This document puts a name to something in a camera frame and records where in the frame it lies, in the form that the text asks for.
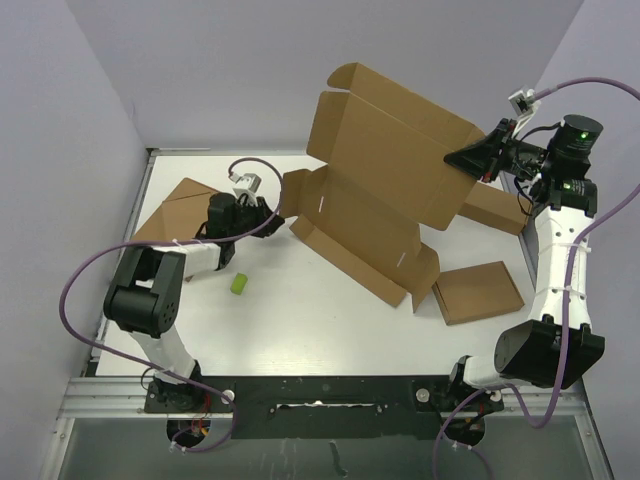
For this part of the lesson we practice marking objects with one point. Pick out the folded cardboard boxes left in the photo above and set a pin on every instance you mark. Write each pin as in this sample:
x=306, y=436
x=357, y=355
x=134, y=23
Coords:
x=177, y=220

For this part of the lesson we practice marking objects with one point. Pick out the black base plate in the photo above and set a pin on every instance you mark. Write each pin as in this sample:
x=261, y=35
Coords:
x=332, y=407

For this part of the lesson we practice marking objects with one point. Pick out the flat cardboard box near right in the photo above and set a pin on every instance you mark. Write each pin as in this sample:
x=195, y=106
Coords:
x=477, y=293

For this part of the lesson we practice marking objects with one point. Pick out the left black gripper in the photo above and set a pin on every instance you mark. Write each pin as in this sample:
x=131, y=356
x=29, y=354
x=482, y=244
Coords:
x=261, y=211

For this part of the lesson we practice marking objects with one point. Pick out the large cardboard box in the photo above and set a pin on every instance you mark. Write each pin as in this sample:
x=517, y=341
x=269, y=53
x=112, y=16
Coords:
x=383, y=176

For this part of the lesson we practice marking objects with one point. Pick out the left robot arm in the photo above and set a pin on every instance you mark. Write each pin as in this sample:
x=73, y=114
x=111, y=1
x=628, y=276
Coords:
x=143, y=298

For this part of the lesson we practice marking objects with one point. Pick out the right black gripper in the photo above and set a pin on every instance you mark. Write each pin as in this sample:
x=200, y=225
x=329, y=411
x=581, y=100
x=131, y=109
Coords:
x=480, y=159

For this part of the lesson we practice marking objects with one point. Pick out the folded cardboard box far right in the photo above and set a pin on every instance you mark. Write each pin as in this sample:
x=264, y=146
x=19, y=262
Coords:
x=494, y=208

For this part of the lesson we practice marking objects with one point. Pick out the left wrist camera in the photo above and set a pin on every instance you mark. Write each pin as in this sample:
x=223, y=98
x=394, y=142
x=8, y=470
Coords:
x=245, y=188

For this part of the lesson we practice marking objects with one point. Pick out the green block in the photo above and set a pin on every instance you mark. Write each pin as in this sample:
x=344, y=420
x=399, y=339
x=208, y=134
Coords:
x=239, y=283

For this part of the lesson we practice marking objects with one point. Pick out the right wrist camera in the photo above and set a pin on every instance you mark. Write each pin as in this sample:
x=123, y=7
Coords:
x=525, y=104

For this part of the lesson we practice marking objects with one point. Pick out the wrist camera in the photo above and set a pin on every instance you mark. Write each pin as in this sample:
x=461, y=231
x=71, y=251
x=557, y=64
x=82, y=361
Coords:
x=525, y=104
x=245, y=188

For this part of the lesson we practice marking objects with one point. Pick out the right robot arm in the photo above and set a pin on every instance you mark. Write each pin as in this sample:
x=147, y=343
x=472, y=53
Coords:
x=555, y=346

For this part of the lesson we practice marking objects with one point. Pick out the aluminium table frame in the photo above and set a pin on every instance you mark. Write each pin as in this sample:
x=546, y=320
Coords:
x=366, y=223

